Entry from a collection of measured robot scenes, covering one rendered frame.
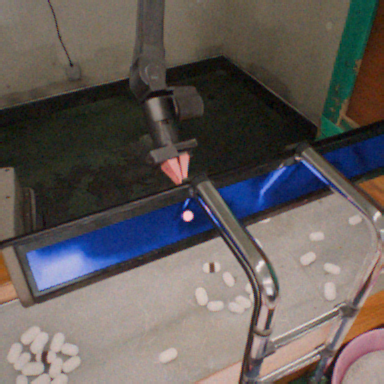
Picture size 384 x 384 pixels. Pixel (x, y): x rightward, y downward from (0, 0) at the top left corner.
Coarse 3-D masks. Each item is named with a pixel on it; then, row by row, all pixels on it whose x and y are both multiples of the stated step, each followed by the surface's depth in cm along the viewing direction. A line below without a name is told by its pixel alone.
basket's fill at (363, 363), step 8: (376, 352) 72; (360, 360) 71; (368, 360) 71; (376, 360) 71; (352, 368) 70; (360, 368) 70; (368, 368) 70; (376, 368) 70; (344, 376) 70; (352, 376) 69; (360, 376) 69; (368, 376) 69; (376, 376) 69
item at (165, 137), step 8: (168, 120) 82; (152, 128) 83; (160, 128) 82; (168, 128) 82; (176, 128) 84; (152, 136) 84; (160, 136) 82; (168, 136) 82; (176, 136) 83; (160, 144) 82; (168, 144) 82; (176, 144) 82; (184, 144) 82; (192, 144) 83; (152, 152) 80
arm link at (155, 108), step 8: (168, 96) 85; (144, 104) 83; (152, 104) 82; (160, 104) 82; (168, 104) 84; (176, 104) 85; (144, 112) 84; (152, 112) 82; (160, 112) 82; (168, 112) 83; (176, 112) 85; (152, 120) 82; (160, 120) 82
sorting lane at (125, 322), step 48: (288, 240) 90; (336, 240) 90; (96, 288) 81; (144, 288) 81; (192, 288) 81; (240, 288) 81; (288, 288) 81; (336, 288) 81; (0, 336) 73; (48, 336) 73; (96, 336) 73; (144, 336) 73; (192, 336) 74; (240, 336) 73
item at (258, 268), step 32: (320, 160) 50; (192, 192) 47; (352, 192) 46; (224, 224) 42; (256, 256) 39; (256, 288) 39; (352, 288) 50; (256, 320) 42; (320, 320) 51; (352, 320) 54; (256, 352) 46; (320, 352) 60
